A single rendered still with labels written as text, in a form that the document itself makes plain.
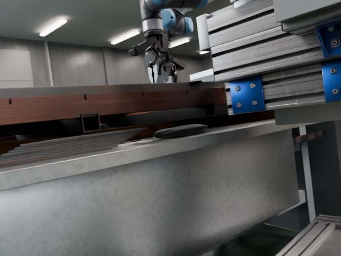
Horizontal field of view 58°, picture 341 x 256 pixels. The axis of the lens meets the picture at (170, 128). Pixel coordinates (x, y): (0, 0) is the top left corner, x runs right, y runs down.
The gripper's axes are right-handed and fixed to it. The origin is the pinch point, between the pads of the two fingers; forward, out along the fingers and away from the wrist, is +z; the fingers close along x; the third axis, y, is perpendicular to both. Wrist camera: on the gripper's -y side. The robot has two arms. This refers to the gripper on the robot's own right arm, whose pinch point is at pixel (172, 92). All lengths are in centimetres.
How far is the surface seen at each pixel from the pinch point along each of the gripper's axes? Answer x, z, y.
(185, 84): 37.0, 1.6, 23.5
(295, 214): 20, 77, -63
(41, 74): -774, -158, -163
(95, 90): 37, 2, 58
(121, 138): 54, 16, 61
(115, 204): 45, 34, 60
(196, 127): 54, 16, 37
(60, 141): 54, 15, 75
